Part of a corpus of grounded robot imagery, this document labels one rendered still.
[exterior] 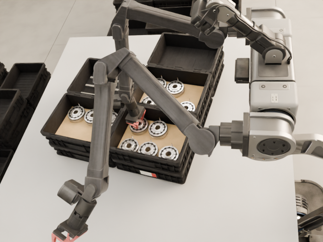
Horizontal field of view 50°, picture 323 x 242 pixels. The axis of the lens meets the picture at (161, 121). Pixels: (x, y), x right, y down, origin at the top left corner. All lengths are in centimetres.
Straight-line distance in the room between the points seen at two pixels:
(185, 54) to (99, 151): 126
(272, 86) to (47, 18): 382
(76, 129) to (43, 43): 233
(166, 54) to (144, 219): 105
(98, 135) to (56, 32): 327
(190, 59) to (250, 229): 107
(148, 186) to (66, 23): 293
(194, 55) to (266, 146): 129
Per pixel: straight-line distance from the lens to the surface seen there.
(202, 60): 218
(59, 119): 208
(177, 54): 225
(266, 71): 111
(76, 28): 427
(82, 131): 200
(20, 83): 325
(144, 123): 187
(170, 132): 184
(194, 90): 201
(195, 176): 184
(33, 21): 469
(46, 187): 205
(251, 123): 101
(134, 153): 169
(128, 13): 140
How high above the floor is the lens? 231
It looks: 51 degrees down
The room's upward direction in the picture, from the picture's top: 16 degrees counter-clockwise
